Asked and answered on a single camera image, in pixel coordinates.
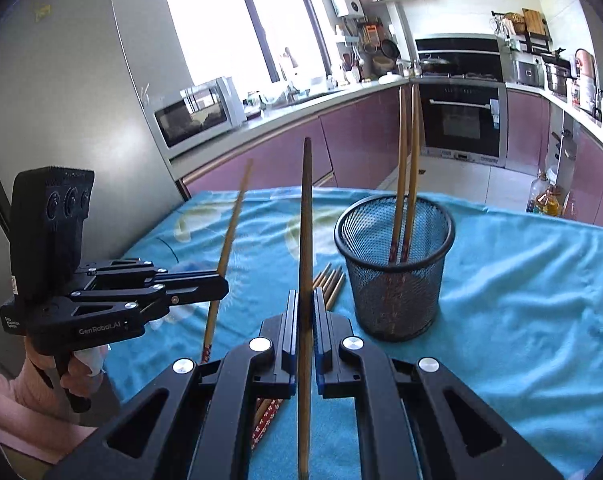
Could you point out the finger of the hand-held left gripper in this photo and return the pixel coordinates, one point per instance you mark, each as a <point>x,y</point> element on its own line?
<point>191,274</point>
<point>201,290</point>

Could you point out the black frying pan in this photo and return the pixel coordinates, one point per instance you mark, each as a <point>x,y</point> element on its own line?
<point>390,49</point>

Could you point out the person's left hand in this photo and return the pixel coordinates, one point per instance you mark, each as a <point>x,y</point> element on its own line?
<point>83,375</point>

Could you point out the built-in black oven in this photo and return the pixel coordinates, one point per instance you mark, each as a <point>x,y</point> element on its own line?
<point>461,120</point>

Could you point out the steel pot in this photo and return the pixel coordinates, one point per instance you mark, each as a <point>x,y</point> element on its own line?
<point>556,80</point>

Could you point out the blue floral tablecloth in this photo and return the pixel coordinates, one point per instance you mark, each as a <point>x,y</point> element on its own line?
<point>506,310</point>

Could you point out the kitchen window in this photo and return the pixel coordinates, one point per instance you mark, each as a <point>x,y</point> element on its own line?
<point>241,20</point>

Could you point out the wall rack with cutting board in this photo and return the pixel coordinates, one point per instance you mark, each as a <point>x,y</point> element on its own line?
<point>529,25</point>

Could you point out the white microwave oven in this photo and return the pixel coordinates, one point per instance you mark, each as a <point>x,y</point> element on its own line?
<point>196,112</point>

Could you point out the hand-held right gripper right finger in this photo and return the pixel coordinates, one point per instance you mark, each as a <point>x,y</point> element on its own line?
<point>319,332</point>

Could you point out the wooden chopstick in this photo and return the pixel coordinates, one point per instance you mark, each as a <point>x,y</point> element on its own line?
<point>414,160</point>
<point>305,240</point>
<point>337,291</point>
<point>401,160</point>
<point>231,240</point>
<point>327,282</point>
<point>333,287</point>
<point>322,275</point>

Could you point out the cooking oil bottle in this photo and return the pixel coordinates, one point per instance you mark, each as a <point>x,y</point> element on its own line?
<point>549,197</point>

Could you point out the grey refrigerator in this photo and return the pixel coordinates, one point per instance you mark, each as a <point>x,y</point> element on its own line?
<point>81,85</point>

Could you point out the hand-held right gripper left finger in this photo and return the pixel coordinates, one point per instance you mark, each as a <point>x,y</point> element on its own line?
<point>292,332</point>

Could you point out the pink kettle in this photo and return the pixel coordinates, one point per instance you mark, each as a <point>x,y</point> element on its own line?
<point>585,77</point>

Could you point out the pink base cabinets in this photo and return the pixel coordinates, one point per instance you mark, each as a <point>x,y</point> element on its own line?
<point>526,125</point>
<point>291,150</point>

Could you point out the black range hood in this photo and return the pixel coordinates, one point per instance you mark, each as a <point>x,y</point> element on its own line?
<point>456,52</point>

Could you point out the person's left forearm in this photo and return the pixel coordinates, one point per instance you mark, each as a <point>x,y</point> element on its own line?
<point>16,400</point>

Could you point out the black mesh utensil holder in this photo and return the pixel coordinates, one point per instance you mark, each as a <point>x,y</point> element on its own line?
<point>396,305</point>

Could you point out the dark pot on stove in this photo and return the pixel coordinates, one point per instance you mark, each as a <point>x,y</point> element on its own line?
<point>435,65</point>

